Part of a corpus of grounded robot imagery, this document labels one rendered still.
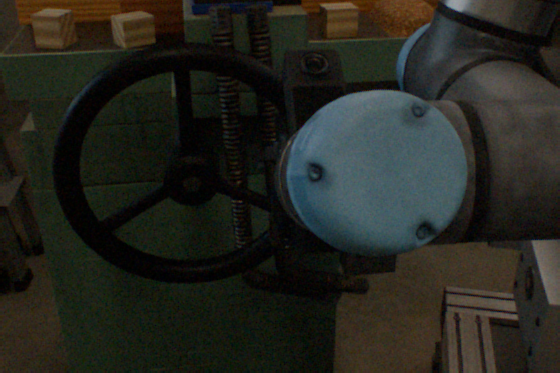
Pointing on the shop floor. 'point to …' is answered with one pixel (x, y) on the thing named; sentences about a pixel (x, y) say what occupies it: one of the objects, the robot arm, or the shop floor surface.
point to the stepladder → (10, 243)
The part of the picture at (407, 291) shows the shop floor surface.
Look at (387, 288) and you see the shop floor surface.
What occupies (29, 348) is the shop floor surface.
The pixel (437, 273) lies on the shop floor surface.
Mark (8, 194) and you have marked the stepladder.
